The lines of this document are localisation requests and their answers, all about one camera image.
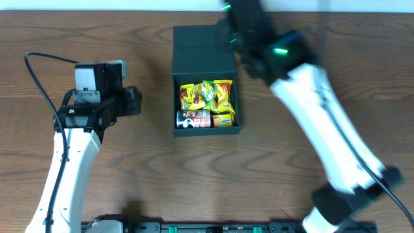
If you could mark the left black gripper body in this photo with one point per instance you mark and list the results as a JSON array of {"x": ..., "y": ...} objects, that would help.
[{"x": 132, "y": 100}]

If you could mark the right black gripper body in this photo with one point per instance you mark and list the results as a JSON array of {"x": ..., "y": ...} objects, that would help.
[{"x": 241, "y": 11}]

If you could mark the yellow brown snack packet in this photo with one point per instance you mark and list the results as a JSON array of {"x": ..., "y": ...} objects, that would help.
[{"x": 186, "y": 96}]

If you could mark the red Pringles can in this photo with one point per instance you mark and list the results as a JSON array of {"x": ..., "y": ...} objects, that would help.
[{"x": 193, "y": 119}]

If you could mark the yellow peanut butter packet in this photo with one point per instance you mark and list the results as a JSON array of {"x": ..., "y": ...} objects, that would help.
[{"x": 223, "y": 96}]

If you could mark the yellow chocolate snack packet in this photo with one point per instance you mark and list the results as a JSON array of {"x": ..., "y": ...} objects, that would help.
[{"x": 197, "y": 100}]

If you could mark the dark green box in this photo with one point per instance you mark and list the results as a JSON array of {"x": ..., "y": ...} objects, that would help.
[{"x": 198, "y": 55}]

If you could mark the green yellow snack packet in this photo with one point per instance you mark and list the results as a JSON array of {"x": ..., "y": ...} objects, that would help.
[{"x": 209, "y": 94}]

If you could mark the orange biscuit packet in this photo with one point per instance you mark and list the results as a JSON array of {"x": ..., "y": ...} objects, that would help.
[{"x": 223, "y": 120}]

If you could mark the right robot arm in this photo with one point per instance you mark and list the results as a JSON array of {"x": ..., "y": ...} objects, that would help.
[{"x": 291, "y": 69}]

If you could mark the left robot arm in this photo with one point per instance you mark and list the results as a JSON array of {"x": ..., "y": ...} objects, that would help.
[{"x": 77, "y": 142}]

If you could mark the black mounting rail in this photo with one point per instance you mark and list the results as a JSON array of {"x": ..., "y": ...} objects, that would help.
[{"x": 119, "y": 223}]

